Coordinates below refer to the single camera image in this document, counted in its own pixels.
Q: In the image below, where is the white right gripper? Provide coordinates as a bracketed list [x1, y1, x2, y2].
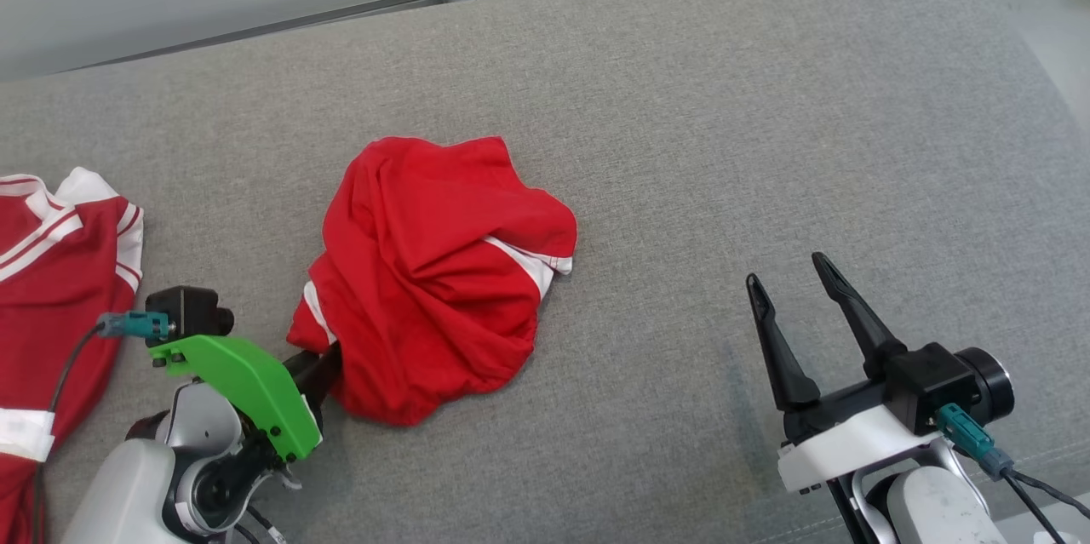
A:
[746, 252, 946, 494]

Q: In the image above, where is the right camera cable teal plug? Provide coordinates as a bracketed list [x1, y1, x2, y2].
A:
[935, 404, 1090, 544]

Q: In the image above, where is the left camera cable teal plug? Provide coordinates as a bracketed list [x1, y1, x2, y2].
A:
[34, 312, 171, 544]

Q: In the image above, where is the camera cable teal plug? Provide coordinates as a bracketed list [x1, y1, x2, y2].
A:
[34, 312, 171, 544]
[935, 404, 1090, 544]

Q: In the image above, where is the red garment with white trim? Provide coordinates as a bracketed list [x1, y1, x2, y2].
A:
[287, 135, 578, 427]

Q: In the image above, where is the red shirt with white sleeves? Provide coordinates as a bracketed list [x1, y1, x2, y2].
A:
[0, 167, 145, 544]

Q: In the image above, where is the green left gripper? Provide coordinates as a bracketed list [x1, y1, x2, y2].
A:
[149, 335, 343, 461]

